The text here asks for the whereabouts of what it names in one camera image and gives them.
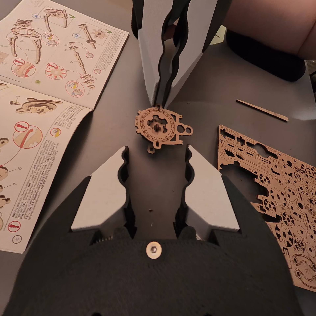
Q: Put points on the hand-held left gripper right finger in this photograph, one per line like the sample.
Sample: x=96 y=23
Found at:
x=207 y=195

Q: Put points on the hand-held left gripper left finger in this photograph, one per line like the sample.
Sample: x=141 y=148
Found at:
x=103 y=192

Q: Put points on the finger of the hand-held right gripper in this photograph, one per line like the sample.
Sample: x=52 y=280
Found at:
x=193 y=44
x=149 y=56

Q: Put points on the small wooden hub assembly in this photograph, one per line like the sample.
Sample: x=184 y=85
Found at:
x=156 y=128

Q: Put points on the person's right forearm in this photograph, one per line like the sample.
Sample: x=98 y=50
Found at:
x=271 y=24

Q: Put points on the laser-cut wooden parts sheet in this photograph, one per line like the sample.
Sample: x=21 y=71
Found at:
x=284 y=205

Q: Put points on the assembly instruction booklet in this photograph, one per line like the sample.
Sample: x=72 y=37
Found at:
x=49 y=123

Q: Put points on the flat wooden stick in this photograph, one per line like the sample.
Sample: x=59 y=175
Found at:
x=261 y=109

